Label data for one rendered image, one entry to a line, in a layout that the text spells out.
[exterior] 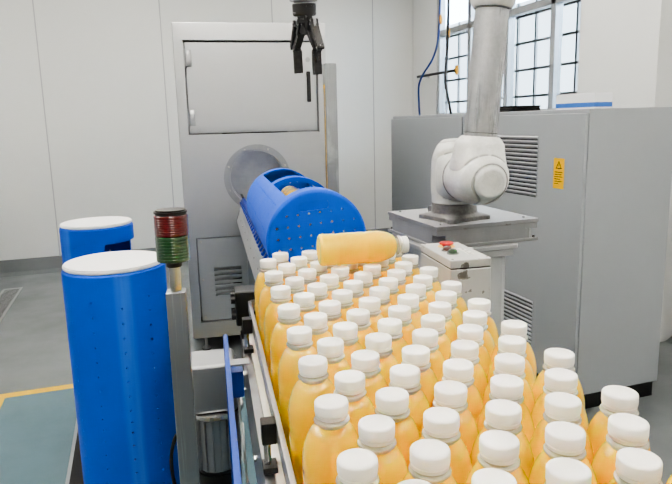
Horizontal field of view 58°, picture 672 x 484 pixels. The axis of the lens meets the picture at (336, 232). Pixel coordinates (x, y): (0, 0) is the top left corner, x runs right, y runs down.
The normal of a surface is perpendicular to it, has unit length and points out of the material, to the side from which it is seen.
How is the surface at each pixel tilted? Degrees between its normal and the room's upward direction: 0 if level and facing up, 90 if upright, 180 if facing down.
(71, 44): 90
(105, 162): 90
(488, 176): 97
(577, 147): 90
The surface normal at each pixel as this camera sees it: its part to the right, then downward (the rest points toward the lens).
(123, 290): 0.48, 0.15
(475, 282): 0.20, 0.17
